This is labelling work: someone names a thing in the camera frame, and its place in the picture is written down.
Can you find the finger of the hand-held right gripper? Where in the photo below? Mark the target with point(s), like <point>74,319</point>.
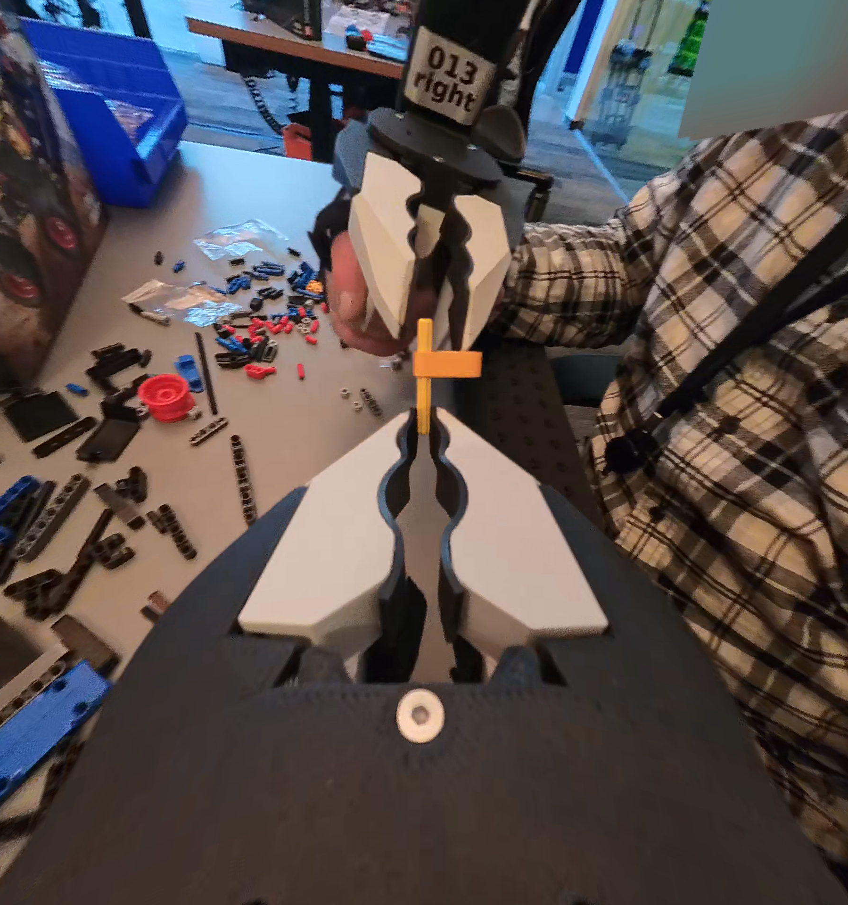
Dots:
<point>381,226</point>
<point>484,247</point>

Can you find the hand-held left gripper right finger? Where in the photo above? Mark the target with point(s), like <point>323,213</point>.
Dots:
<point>530,565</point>

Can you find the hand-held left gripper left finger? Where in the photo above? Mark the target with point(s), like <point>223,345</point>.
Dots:
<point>310,565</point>

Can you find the orange thin toy beam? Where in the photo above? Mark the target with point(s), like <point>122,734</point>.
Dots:
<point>459,364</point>

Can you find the yellow toy axle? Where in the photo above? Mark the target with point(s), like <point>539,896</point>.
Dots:
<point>424,410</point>

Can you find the person's right forearm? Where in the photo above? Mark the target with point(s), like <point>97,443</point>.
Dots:
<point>572,276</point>

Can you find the grey desk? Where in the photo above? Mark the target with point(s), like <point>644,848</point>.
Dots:
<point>254,191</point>

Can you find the wooden background desk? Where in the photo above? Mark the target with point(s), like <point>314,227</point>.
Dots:
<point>289,46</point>

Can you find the person's right hand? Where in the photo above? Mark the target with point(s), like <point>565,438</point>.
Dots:
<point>346,304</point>

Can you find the long black toy beam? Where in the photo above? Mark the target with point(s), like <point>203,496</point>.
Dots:
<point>243,481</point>

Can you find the small red box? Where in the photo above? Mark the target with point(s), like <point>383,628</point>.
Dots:
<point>303,138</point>

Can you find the pile of black toy beams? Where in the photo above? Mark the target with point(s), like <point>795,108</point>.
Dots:
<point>173,530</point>

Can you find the clear plastic bag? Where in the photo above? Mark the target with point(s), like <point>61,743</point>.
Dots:
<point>176,300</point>
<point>236,239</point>

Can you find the pile of small toy pins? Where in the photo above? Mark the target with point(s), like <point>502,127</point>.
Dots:
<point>272,325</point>

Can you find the teal office chair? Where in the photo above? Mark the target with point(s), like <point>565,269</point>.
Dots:
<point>586,378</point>

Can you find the black thin toy beam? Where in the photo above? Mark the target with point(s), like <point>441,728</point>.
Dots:
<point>208,431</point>

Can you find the grey short toy beam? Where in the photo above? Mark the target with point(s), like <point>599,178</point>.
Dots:
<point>371,401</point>

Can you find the red toy connector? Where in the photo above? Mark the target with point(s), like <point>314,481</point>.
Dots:
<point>261,370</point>

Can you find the black wheeled cart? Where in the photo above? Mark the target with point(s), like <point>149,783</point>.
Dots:
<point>622,92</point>

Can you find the black toy connector block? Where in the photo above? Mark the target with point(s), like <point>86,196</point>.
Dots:
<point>233,359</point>

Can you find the dark cardboard box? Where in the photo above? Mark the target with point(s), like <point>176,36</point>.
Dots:
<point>282,18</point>

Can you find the long black toy axle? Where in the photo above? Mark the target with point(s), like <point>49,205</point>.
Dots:
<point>207,375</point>

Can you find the red toy wheel rim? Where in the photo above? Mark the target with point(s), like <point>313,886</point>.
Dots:
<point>163,396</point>

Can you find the blue curved toy panel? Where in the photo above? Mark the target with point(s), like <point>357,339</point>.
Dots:
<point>189,371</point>

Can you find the black curved toy panel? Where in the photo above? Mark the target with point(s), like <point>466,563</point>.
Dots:
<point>109,438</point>

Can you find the blue storage bin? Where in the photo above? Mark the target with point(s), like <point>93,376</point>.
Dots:
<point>141,162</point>

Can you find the grey long toy beam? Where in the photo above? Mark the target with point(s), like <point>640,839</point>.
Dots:
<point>52,520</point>

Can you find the crumpled shiny plastic bag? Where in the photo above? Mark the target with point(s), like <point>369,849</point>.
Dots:
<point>120,113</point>

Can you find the blue angled toy beam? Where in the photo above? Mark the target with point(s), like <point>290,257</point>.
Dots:
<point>6,509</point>

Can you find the black square toy panel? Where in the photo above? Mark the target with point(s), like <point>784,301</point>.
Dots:
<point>38,413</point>

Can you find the blue flat toy panel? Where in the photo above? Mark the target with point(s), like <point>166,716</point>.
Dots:
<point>35,735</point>

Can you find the toy truck set box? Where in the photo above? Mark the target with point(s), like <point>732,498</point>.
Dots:
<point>21,212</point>

